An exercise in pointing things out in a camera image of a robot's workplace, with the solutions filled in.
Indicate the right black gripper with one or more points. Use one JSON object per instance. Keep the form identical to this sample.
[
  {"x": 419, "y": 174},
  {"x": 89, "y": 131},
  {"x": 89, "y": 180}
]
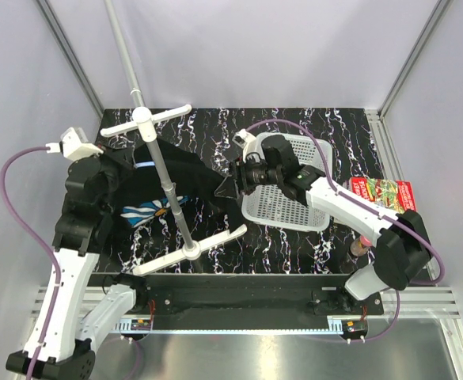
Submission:
[{"x": 228, "y": 188}]

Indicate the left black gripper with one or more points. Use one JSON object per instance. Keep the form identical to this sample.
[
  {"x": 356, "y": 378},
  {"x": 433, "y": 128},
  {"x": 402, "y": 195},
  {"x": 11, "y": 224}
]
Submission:
[{"x": 122, "y": 157}]

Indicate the light blue clothes hanger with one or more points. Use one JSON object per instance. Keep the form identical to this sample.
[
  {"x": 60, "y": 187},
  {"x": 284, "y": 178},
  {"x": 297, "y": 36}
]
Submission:
[{"x": 145, "y": 164}]

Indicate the black daisy print t-shirt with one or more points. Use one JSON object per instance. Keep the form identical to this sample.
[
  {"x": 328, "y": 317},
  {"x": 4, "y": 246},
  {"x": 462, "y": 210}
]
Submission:
[{"x": 140, "y": 198}]

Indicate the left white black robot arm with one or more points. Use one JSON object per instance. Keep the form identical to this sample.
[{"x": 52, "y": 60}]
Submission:
[{"x": 64, "y": 345}]

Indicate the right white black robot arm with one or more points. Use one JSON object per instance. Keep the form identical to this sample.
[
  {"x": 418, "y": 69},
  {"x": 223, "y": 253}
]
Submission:
[{"x": 400, "y": 240}]

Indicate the white plastic mesh basket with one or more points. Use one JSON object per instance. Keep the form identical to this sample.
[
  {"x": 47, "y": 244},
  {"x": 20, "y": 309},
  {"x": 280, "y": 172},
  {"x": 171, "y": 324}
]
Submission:
[{"x": 268, "y": 206}]

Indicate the black marbled table mat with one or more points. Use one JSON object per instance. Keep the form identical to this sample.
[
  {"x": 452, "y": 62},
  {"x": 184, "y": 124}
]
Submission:
[{"x": 208, "y": 132}]

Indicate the grey white garment rack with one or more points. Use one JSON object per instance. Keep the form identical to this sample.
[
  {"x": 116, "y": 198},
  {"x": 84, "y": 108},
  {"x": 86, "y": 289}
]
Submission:
[{"x": 144, "y": 121}]

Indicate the pink cap bottle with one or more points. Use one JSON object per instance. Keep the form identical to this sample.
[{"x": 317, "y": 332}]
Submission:
[{"x": 360, "y": 246}]

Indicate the red cover book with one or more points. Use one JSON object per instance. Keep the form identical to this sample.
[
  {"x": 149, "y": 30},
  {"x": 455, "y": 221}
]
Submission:
[{"x": 396, "y": 195}]

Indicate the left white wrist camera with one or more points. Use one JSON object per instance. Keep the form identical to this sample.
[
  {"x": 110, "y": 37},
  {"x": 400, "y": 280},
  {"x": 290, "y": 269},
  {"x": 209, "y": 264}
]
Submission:
[{"x": 74, "y": 145}]

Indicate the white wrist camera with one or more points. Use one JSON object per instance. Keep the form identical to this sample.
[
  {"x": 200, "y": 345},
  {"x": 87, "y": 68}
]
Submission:
[
  {"x": 246, "y": 141},
  {"x": 74, "y": 145}
]

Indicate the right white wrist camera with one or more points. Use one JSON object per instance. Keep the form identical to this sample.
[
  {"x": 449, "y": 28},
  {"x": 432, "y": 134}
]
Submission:
[{"x": 246, "y": 141}]

